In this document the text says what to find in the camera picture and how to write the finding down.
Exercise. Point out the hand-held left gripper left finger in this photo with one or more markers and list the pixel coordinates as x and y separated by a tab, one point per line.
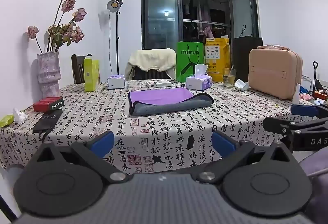
101	142

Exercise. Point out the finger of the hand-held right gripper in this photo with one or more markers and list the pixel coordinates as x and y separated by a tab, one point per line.
303	110
287	125

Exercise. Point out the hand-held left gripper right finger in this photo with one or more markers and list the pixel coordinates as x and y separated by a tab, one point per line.
223	144

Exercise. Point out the purple and grey towel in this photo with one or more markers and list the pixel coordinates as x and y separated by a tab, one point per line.
158	97

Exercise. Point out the small white bottle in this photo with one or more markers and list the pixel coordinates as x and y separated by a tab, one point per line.
296	96

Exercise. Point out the pink hard suitcase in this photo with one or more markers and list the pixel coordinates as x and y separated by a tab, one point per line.
273	72

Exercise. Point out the black smartphone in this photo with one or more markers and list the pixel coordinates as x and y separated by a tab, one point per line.
47	120

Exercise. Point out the calligraphy print tablecloth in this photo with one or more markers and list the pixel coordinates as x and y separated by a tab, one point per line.
166	125

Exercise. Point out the white face mask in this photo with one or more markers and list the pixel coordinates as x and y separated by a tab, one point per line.
242	85

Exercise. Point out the white and purple tissue box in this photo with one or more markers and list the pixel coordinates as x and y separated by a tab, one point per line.
116	82

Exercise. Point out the glass cup with spoon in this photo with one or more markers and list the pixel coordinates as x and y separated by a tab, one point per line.
228	79

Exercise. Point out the red flat box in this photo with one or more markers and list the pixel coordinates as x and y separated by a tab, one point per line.
47	105

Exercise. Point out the purple soft tissue pack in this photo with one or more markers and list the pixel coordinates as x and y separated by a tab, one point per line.
198	81

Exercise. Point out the tall yellow-green box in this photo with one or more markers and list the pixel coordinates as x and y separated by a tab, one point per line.
91	75

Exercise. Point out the pink flat pouch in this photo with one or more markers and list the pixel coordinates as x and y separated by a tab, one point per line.
273	47

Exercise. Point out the dark wooden chair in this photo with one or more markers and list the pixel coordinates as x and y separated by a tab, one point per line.
77	70

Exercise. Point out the black paper bag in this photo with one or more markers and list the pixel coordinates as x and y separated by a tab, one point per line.
246	57

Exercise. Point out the flat white and black box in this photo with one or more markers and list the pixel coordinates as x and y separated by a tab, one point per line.
158	83

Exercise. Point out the pink speckled ceramic vase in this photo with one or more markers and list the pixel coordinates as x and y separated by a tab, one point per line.
48	75

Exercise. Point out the crumpled white tissue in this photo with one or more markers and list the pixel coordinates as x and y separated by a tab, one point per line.
20	116

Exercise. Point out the yellow printed bag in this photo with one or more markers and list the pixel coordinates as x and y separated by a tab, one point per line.
217	57

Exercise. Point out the green paper bag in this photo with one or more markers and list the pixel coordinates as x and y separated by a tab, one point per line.
189	62

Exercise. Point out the yellow-green wrapper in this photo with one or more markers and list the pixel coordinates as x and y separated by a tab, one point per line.
6	120

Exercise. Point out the cream cloth on chair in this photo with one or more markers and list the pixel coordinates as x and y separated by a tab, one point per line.
152	58

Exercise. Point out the studio lamp on stand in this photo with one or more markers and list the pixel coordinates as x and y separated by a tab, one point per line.
117	34

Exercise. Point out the hanging pink garment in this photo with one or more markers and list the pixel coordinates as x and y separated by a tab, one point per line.
208	31

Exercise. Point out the dried pink roses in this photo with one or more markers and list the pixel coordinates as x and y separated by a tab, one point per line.
68	31

